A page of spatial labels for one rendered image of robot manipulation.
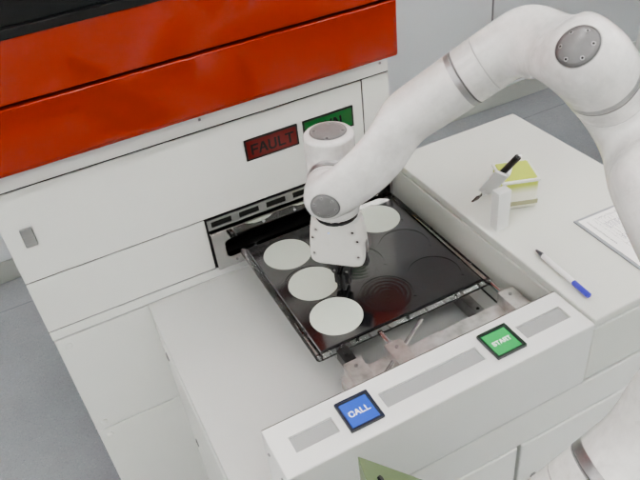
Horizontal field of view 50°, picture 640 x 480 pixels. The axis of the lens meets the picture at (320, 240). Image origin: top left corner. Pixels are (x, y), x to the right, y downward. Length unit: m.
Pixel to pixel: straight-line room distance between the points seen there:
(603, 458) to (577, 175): 0.84
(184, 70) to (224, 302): 0.50
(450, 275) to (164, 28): 0.68
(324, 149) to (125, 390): 0.81
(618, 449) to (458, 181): 0.82
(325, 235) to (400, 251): 0.23
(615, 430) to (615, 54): 0.41
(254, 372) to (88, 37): 0.65
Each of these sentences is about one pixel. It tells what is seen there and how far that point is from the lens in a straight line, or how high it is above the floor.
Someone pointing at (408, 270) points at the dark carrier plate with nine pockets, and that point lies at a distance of 1.35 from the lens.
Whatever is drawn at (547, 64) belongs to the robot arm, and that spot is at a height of 1.42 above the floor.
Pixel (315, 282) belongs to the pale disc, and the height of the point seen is 0.90.
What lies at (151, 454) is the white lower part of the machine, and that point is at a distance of 1.83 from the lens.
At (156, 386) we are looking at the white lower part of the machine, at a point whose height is 0.58.
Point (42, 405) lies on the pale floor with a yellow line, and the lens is 2.59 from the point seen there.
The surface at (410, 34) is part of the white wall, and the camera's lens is 3.37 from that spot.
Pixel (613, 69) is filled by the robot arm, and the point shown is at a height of 1.42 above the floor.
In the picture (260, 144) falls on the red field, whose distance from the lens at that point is 1.39.
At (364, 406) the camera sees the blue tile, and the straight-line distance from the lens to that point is 1.04.
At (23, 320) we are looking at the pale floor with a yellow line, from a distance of 2.95.
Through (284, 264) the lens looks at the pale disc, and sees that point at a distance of 1.39.
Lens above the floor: 1.78
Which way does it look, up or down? 38 degrees down
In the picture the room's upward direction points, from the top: 7 degrees counter-clockwise
